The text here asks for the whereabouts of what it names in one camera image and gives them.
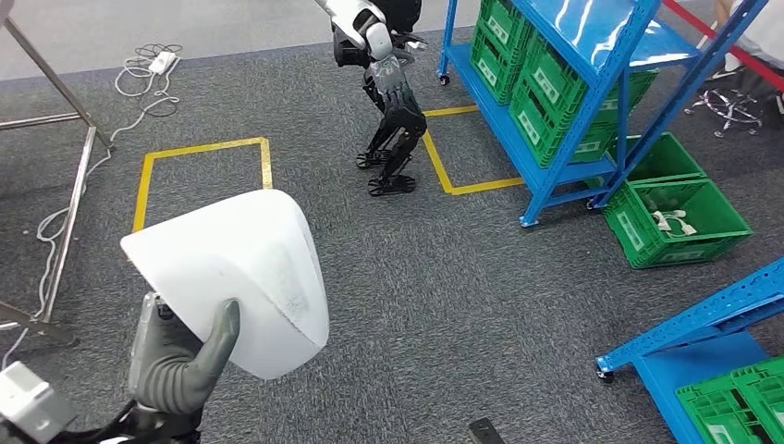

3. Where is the red barrier belt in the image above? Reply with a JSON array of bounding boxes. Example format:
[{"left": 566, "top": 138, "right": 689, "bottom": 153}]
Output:
[{"left": 664, "top": 0, "right": 784, "bottom": 93}]

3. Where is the chrome chair base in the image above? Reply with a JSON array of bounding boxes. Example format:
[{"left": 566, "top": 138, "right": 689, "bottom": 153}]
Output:
[{"left": 684, "top": 88, "right": 766, "bottom": 139}]

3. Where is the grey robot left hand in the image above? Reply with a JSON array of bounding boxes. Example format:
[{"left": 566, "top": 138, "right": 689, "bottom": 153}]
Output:
[{"left": 127, "top": 292, "right": 242, "bottom": 395}]

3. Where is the open green plastic crate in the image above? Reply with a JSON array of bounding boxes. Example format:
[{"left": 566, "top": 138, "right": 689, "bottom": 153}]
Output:
[
  {"left": 603, "top": 178, "right": 753, "bottom": 271},
  {"left": 584, "top": 131, "right": 706, "bottom": 185}
]

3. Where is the black silver humanoid robot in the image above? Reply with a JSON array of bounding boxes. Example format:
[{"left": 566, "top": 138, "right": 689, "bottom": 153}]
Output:
[{"left": 313, "top": 0, "right": 430, "bottom": 199}]

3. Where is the white power cable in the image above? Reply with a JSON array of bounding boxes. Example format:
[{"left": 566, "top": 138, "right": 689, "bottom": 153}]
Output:
[{"left": 0, "top": 43, "right": 185, "bottom": 369}]

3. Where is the blue metal shelf rack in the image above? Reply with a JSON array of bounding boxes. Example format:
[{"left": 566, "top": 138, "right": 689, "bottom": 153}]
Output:
[
  {"left": 436, "top": 0, "right": 770, "bottom": 229},
  {"left": 594, "top": 255, "right": 784, "bottom": 444}
]

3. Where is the yellow floor tape square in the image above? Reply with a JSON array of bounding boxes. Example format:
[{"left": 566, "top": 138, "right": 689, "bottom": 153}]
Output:
[
  {"left": 421, "top": 105, "right": 525, "bottom": 197},
  {"left": 131, "top": 136, "right": 275, "bottom": 234}
]

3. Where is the white power strip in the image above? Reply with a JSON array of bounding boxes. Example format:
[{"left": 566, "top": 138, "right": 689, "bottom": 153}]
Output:
[{"left": 148, "top": 50, "right": 178, "bottom": 76}]

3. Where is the white curved plastic part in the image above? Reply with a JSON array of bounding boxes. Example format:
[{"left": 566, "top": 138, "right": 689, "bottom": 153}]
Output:
[{"left": 119, "top": 188, "right": 331, "bottom": 382}]

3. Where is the person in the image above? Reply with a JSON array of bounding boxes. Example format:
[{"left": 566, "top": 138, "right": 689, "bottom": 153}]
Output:
[{"left": 713, "top": 0, "right": 784, "bottom": 130}]

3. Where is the white connector bundle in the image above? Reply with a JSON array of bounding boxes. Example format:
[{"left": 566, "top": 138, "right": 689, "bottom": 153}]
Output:
[{"left": 650, "top": 209, "right": 700, "bottom": 241}]

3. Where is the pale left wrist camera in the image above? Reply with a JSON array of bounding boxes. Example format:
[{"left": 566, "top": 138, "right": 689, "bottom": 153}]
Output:
[{"left": 0, "top": 361, "right": 78, "bottom": 444}]

